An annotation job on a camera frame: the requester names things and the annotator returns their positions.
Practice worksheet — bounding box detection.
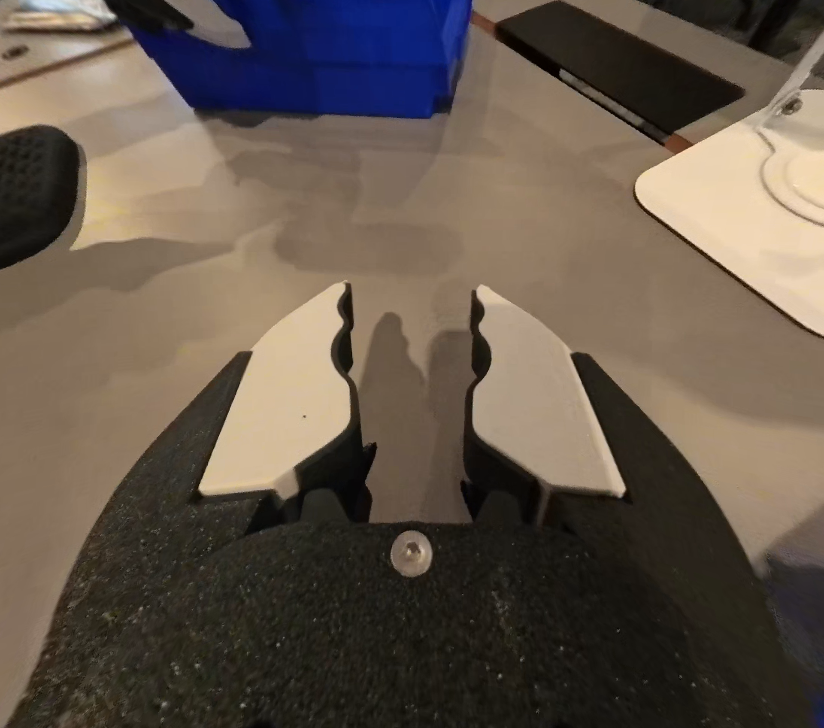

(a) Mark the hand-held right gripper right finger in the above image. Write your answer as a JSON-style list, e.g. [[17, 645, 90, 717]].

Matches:
[[462, 284, 627, 500]]

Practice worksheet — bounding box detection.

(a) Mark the black rectangular pad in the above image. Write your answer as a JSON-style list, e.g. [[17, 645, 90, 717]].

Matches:
[[494, 0, 746, 147]]

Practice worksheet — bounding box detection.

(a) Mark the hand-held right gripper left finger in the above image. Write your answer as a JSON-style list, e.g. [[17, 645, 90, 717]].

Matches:
[[197, 281, 363, 500]]

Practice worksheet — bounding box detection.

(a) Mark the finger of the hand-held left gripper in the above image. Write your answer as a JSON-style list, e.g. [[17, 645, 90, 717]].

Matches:
[[129, 0, 253, 50]]

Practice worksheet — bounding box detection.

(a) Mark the white board stand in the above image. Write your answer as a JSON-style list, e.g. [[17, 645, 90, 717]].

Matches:
[[634, 29, 824, 339]]

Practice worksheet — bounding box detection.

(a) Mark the blue plastic bin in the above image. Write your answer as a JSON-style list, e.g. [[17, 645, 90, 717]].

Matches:
[[132, 0, 479, 119]]

